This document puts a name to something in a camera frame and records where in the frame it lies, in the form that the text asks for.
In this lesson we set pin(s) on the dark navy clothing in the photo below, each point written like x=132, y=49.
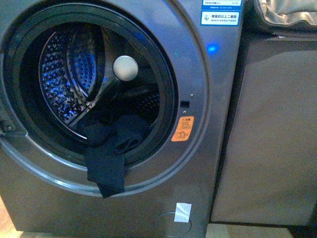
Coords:
x=107, y=148

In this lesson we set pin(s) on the grey front-load washing machine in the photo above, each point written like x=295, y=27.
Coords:
x=44, y=193

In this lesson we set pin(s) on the orange warning sticker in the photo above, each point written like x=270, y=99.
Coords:
x=184, y=128

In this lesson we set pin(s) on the round grey drum hub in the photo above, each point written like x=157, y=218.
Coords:
x=125, y=68

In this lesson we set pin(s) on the steel perforated washer drum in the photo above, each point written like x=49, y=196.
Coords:
x=76, y=75

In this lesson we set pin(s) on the white tape label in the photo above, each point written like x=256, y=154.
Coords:
x=182, y=212

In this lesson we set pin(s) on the blue white energy sticker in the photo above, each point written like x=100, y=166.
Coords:
x=221, y=12

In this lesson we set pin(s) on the grey cabinet beside washer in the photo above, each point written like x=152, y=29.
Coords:
x=267, y=172

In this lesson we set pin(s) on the black rubber door gasket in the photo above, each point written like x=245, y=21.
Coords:
x=21, y=80

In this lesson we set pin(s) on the grey cloth on cabinet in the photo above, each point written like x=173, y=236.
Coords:
x=298, y=15

